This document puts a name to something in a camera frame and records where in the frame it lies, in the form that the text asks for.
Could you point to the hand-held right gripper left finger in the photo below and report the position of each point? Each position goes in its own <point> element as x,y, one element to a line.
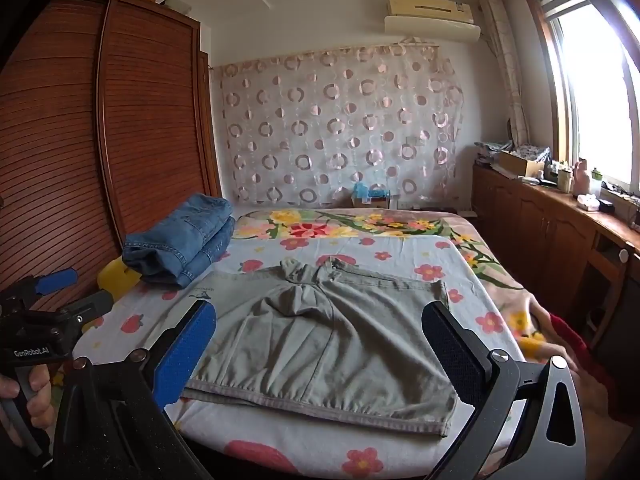
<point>186,355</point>

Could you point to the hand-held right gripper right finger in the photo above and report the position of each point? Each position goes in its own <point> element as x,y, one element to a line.
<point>457,360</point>

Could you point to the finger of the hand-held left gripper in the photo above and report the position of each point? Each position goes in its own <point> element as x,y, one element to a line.
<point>55,281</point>
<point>95,304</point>

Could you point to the grey pants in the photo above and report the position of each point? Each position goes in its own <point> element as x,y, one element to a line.
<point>310,350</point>

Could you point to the person's left hand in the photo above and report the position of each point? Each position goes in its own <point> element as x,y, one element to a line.
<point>40,400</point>

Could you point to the yellow plush toy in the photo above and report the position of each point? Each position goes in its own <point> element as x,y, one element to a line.
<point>117,280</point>

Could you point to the folded blue jeans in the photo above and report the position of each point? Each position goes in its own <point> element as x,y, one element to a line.
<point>185,240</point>

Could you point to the red cloth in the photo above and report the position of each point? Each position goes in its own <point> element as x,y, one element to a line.
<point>567,335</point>

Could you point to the white floral bed sheet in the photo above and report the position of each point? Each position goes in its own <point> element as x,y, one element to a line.
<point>400,260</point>

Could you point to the long wooden cabinet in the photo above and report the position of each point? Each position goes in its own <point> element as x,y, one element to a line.
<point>540,230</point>

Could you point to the pink floral blanket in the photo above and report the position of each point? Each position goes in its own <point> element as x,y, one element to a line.
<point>350,222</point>

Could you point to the small cardboard box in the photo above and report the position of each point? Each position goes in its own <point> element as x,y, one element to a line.
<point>370,203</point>

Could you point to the blue plastic bag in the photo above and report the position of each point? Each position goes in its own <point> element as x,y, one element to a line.
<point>370,191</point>

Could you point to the wooden slatted wardrobe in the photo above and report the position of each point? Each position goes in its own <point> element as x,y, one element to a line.
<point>150,110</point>

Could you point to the tissue packet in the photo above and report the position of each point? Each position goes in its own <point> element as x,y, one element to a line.
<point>587,202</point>

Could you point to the open cardboard box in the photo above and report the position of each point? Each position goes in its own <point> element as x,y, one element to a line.
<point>520,162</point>

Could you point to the white jar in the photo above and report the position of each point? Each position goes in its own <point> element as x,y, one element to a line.
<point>565,180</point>

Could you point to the pink figurine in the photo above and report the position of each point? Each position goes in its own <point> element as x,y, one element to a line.
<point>581,177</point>

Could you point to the sheer circle-patterned curtain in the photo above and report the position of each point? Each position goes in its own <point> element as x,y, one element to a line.
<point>340,125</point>

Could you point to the white box atop wardrobe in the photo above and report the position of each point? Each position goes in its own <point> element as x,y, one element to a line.
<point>180,6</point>

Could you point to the tied patterned window curtain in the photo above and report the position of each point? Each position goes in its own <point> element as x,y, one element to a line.
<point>505,60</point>

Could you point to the wooden framed window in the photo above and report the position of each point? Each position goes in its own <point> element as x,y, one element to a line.
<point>600,85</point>

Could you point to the wall air conditioner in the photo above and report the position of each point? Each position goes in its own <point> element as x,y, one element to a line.
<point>430,10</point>

